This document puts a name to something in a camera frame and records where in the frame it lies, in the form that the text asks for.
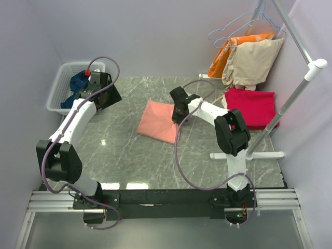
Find pink t-shirt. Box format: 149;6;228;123
136;100;178;144

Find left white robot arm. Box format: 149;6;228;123
36;70;122;209

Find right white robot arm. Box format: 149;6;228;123
170;87;251;207

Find blue t-shirt in basket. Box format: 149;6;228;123
60;70;89;109

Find white plastic laundry basket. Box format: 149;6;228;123
46;62;106;116

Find orange hanging garment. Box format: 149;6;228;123
207;32;275;78

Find red folded t-shirt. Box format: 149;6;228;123
225;88;276;130

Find beige hanging garment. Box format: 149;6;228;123
222;38;284;91

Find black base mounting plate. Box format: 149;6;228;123
73;188;257;224

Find white metal clothes rack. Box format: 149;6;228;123
209;1;321;161

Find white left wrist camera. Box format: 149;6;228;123
85;69;101;76

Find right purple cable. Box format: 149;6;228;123
174;79;257;227

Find purple cable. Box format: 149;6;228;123
174;79;257;227
40;56;122;230

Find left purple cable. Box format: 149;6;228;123
40;56;122;230

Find aluminium rail frame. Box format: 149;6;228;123
15;189;314;248

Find blue wire hanger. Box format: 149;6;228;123
208;0;281;42
214;10;288;49

